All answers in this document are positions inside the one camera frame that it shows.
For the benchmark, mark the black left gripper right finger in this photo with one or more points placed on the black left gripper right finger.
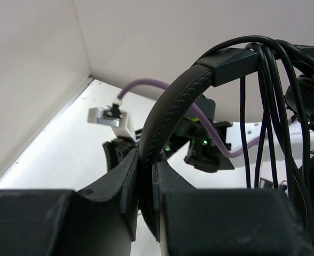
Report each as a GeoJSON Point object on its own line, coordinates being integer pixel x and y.
{"type": "Point", "coordinates": [191, 221]}

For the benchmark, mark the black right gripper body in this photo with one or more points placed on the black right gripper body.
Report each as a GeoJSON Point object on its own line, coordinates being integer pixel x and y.
{"type": "Point", "coordinates": [203, 153]}

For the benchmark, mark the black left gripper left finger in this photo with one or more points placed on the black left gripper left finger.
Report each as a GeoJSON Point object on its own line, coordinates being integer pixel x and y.
{"type": "Point", "coordinates": [100, 219]}

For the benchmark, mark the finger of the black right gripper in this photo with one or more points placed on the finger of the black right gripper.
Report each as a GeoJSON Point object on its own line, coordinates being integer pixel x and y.
{"type": "Point", "coordinates": [117, 150]}

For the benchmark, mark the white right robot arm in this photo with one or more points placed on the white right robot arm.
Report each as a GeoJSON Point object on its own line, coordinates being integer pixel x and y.
{"type": "Point", "coordinates": [229, 133]}

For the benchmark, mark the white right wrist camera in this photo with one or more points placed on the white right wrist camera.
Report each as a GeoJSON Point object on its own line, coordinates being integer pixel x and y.
{"type": "Point", "coordinates": [118, 120]}

